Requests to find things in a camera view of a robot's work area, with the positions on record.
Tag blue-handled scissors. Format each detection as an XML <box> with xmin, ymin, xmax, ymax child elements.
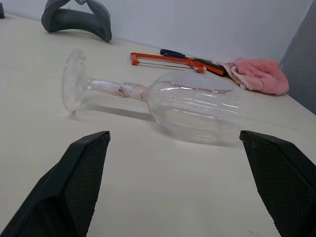
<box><xmin>159</xmin><ymin>48</ymin><xmax>192</xmax><ymax>60</ymax></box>

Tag clear wine glass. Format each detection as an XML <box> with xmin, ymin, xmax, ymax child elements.
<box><xmin>61</xmin><ymin>49</ymin><xmax>240</xmax><ymax>145</ymax></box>

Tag pink fluffy cloth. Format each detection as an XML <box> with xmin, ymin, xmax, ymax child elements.
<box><xmin>221</xmin><ymin>56</ymin><xmax>290</xmax><ymax>95</ymax></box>

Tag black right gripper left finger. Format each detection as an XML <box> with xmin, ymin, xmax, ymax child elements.
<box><xmin>0</xmin><ymin>130</ymin><xmax>111</xmax><ymax>237</ymax></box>

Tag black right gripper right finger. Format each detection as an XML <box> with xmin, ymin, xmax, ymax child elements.
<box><xmin>239</xmin><ymin>130</ymin><xmax>316</xmax><ymax>237</ymax></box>

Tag grey barcode scanner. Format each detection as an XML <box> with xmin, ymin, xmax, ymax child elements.
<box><xmin>41</xmin><ymin>0</ymin><xmax>113</xmax><ymax>42</ymax></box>

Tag orange hacksaw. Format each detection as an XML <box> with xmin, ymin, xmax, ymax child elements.
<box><xmin>130</xmin><ymin>52</ymin><xmax>227</xmax><ymax>78</ymax></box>

